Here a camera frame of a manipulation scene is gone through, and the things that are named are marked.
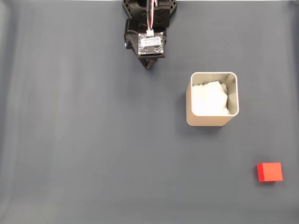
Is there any red cube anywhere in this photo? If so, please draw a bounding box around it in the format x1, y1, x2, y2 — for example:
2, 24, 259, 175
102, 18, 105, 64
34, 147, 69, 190
256, 162, 284, 182

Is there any beige square box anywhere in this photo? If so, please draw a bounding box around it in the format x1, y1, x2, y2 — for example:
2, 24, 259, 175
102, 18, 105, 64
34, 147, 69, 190
186, 71, 239, 127

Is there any white crumpled cloth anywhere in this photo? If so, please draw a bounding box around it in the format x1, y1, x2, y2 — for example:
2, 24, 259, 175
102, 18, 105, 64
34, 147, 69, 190
192, 80, 231, 116

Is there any camera circuit board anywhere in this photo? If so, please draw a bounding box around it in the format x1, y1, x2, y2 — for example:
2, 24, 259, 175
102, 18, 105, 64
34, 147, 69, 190
138, 32, 164, 56

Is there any black camera cable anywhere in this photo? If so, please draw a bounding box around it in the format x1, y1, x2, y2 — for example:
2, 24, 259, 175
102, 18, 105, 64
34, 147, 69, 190
145, 0, 157, 37

